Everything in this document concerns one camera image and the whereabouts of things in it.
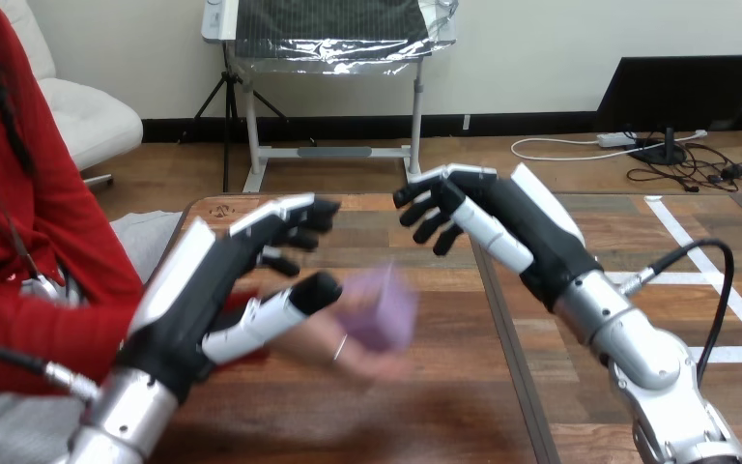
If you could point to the purple block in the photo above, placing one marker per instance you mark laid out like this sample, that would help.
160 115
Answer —
380 307

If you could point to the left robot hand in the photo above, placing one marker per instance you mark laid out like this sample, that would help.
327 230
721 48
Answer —
182 307

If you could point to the black tripod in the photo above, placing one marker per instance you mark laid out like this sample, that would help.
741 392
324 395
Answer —
227 109

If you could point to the white cushioned chair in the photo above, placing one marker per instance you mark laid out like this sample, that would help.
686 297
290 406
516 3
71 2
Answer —
86 115

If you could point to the dark screen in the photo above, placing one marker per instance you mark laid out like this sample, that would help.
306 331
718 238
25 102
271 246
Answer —
678 89

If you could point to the person's hand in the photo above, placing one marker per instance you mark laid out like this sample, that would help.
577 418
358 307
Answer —
320 349

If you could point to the white power strip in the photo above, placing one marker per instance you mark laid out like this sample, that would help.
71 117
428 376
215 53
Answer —
614 139

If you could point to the person's forearm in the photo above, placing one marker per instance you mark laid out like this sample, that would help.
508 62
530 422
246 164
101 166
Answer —
38 333

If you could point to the foil sheet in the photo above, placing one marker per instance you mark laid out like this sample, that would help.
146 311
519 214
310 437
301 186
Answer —
339 45

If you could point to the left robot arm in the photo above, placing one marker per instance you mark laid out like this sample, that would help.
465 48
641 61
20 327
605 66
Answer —
121 419

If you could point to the white desk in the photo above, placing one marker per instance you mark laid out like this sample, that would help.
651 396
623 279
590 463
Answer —
332 152

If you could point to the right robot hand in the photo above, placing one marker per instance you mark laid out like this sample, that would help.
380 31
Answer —
537 243

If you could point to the person's body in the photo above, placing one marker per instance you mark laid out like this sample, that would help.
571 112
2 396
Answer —
32 186

